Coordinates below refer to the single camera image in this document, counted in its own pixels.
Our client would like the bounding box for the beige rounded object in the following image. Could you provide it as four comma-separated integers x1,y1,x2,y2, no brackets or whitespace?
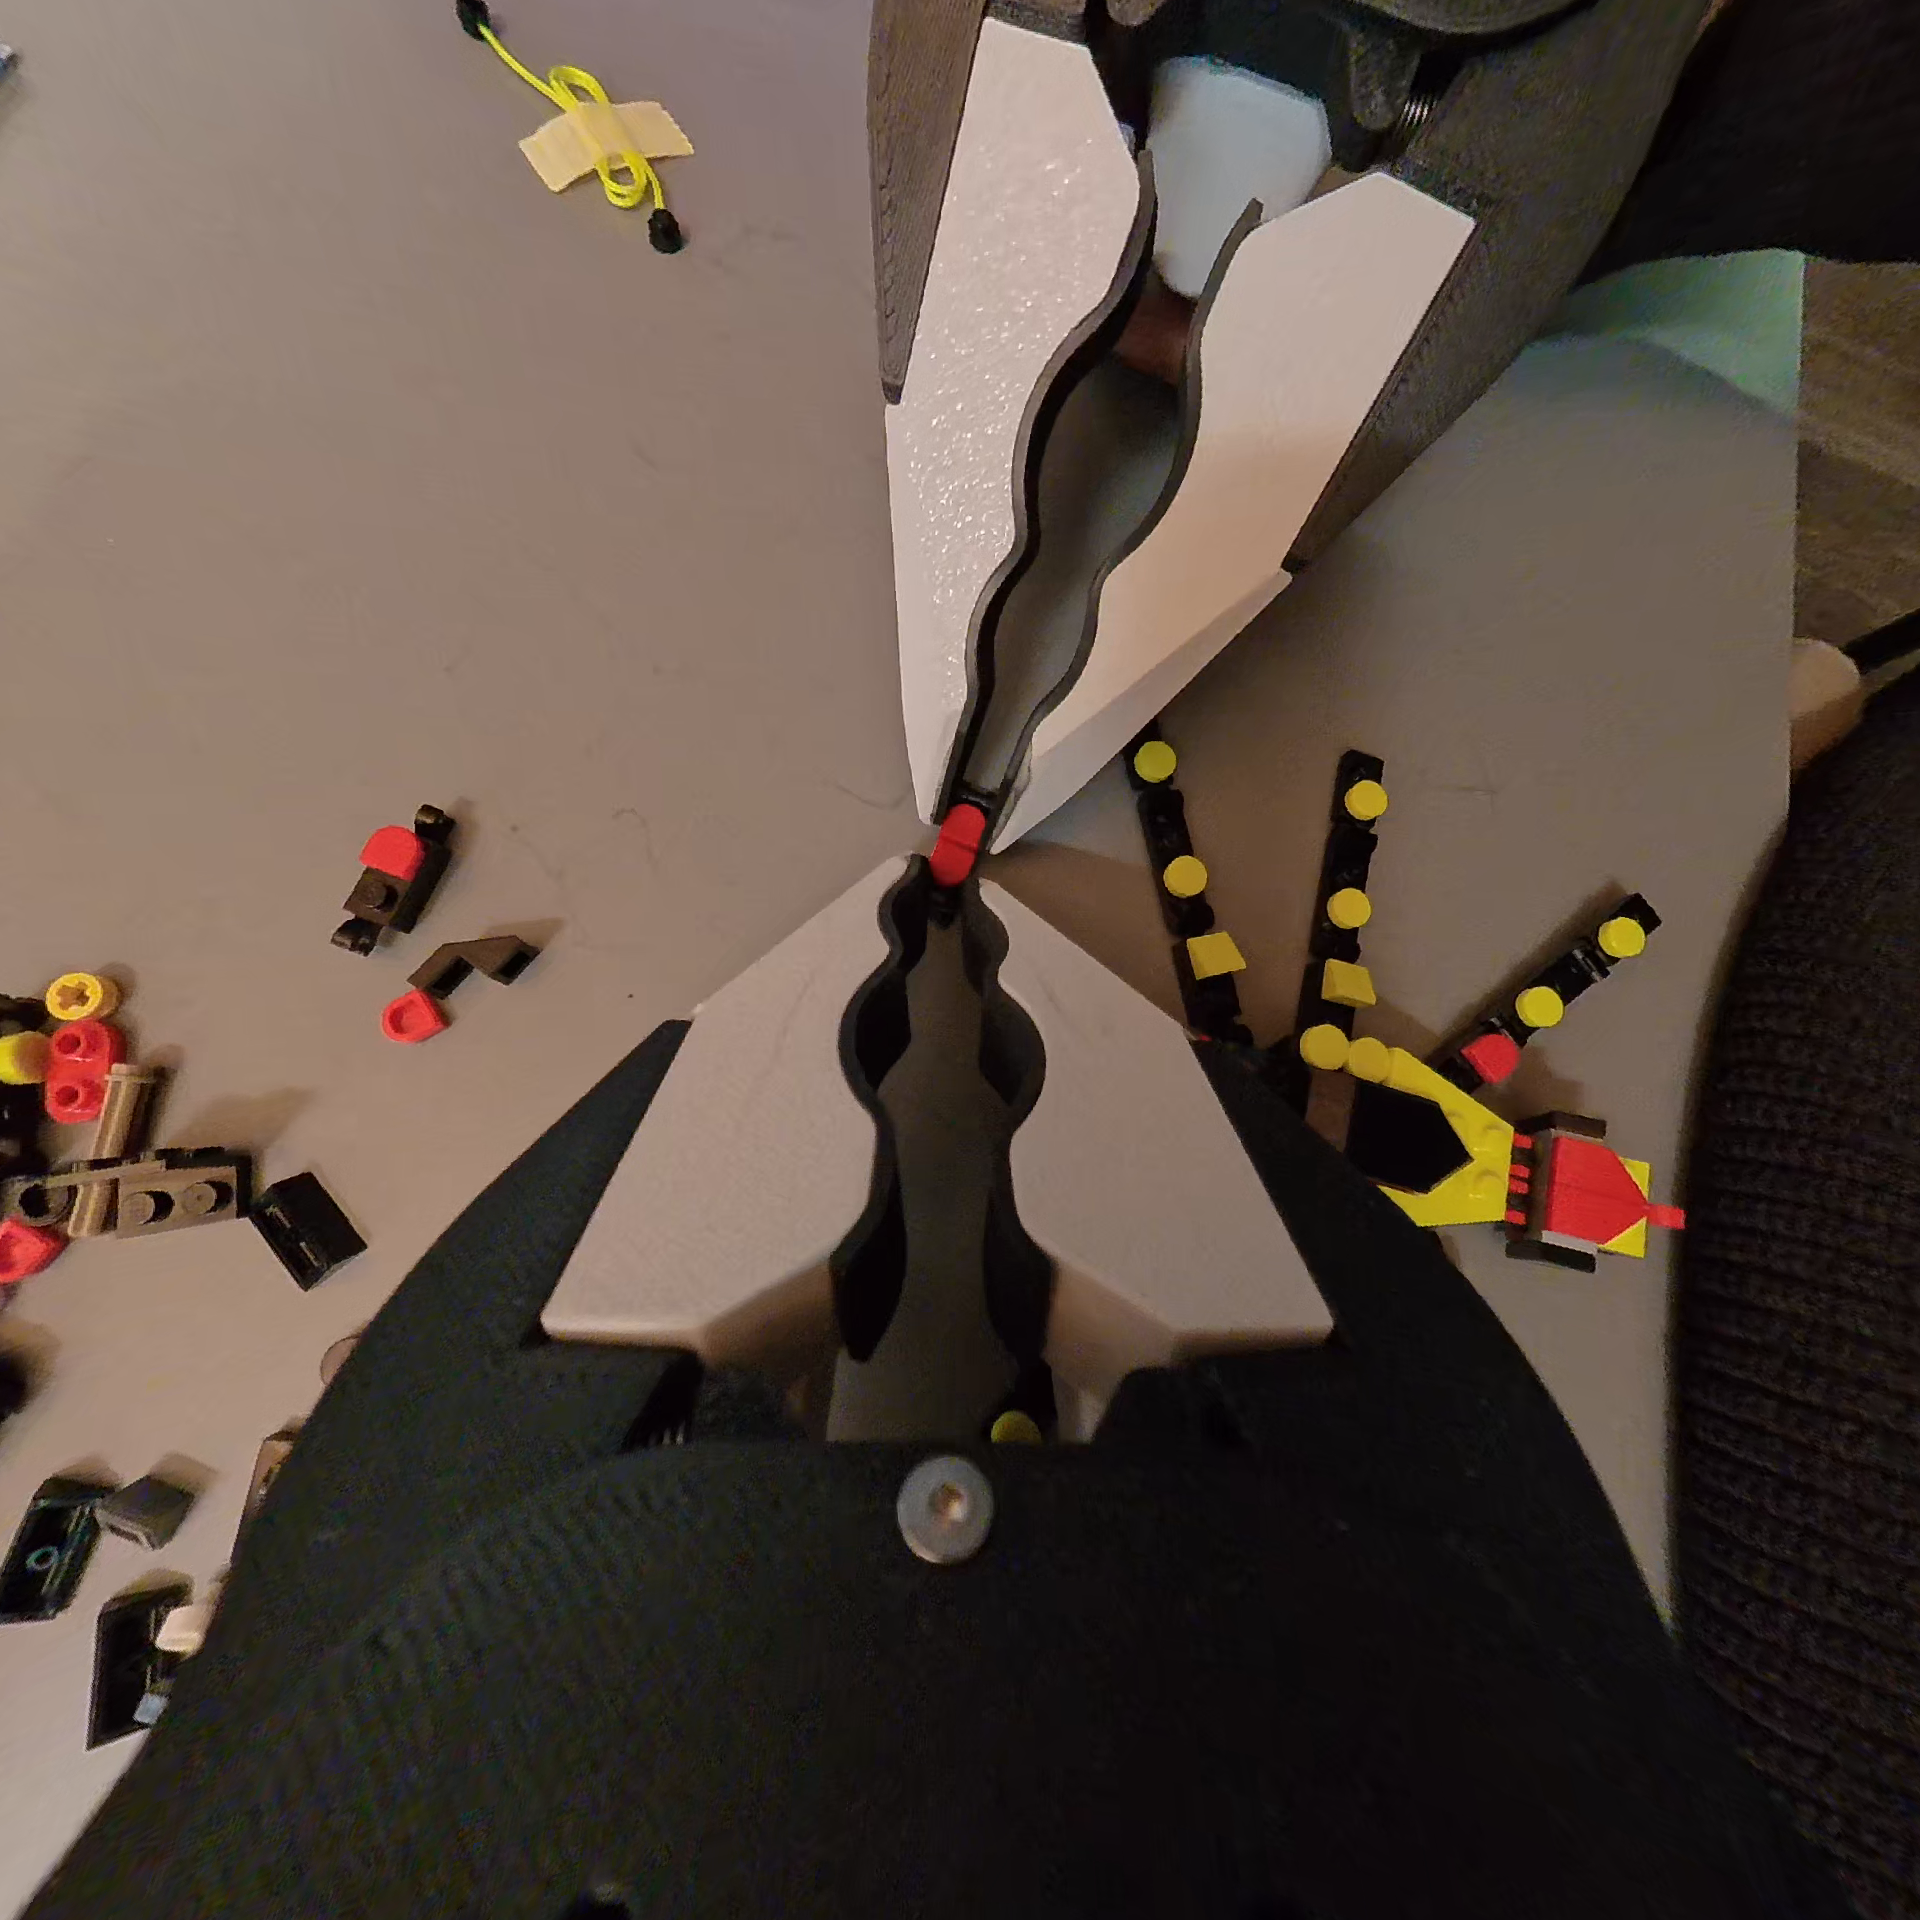
1792,637,1868,769

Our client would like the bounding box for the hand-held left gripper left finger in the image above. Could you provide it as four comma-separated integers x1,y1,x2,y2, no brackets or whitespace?
538,854,933,1437

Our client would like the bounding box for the pile of loose lego pieces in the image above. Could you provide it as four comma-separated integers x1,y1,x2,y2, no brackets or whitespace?
0,971,367,1758

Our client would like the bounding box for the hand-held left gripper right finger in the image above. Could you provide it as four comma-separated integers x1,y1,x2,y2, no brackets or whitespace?
969,886,1336,1437

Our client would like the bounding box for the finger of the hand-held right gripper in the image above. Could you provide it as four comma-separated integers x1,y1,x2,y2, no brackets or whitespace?
892,15,1161,814
978,173,1480,854

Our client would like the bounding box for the black red lego clip assembly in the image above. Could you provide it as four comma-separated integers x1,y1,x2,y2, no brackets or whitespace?
330,801,452,960

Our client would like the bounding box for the yellow cord with black ends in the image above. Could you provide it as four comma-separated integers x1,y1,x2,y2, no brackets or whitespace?
452,0,682,255

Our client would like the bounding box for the person's right forearm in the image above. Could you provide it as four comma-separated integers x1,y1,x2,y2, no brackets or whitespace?
1578,0,1920,287

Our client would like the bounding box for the black yellow lego spider model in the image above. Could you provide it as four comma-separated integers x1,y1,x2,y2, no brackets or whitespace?
978,717,1688,1449

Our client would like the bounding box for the black lego bracket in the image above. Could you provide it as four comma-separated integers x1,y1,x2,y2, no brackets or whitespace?
408,933,538,993

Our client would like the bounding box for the beige tape piece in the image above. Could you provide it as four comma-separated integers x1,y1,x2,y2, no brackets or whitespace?
519,99,692,200

